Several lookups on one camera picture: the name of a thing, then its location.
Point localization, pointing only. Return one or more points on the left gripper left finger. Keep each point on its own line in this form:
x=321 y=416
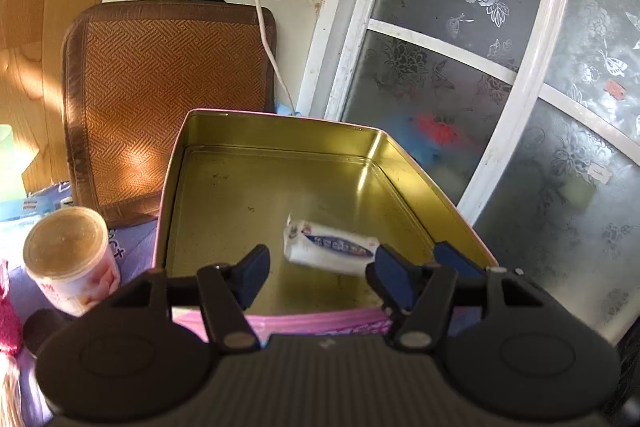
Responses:
x=226 y=293

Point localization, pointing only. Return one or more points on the white frosted glass door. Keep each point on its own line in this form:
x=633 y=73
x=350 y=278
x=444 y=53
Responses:
x=524 y=112

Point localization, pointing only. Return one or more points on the pink knitted soft item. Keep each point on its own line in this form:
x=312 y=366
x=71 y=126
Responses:
x=11 y=339

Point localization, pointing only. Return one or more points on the white pink yogurt cup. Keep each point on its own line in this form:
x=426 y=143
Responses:
x=68 y=255

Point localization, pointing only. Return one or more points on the light green plastic mug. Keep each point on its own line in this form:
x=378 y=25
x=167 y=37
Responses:
x=11 y=181

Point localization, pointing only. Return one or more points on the small white tissue pack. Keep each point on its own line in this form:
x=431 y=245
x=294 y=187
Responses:
x=328 y=249

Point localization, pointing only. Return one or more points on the brown woven seat cushion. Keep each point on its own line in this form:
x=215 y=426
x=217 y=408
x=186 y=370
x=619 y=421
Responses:
x=132 y=70

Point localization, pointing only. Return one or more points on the blue patterned tablecloth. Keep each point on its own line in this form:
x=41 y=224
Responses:
x=133 y=251

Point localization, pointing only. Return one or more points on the clear blue toothbrush case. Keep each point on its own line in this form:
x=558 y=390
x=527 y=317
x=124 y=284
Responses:
x=39 y=203

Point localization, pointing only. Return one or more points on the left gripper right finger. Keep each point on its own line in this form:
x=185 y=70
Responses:
x=419 y=298

